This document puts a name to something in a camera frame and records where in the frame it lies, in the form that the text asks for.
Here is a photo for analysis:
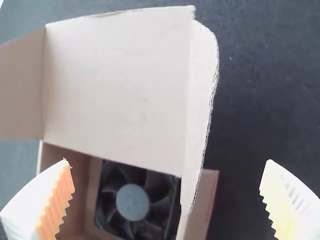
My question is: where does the cardboard box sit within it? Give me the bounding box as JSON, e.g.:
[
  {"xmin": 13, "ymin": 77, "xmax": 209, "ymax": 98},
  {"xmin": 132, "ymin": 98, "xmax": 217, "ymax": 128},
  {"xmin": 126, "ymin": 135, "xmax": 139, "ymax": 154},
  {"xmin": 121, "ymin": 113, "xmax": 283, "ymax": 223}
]
[{"xmin": 0, "ymin": 4, "xmax": 221, "ymax": 240}]

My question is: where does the black square fan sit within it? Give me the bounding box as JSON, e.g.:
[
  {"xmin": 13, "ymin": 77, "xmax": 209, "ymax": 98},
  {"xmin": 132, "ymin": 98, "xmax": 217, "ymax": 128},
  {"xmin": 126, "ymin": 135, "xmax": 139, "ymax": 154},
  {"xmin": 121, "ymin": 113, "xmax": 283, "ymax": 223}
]
[{"xmin": 93, "ymin": 159, "xmax": 182, "ymax": 235}]

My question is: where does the black mat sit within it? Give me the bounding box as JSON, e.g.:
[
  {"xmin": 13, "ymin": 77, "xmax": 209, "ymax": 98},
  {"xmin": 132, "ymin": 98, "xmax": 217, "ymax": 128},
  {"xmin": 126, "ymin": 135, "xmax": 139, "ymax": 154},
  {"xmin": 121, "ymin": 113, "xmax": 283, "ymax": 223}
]
[{"xmin": 0, "ymin": 0, "xmax": 320, "ymax": 240}]

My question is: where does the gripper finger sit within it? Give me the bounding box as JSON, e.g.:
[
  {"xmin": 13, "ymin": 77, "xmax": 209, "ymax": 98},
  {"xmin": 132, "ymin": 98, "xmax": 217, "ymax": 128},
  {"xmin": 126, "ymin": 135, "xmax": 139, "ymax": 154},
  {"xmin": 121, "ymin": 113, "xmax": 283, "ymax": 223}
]
[
  {"xmin": 258, "ymin": 158, "xmax": 320, "ymax": 240},
  {"xmin": 0, "ymin": 157, "xmax": 76, "ymax": 240}
]

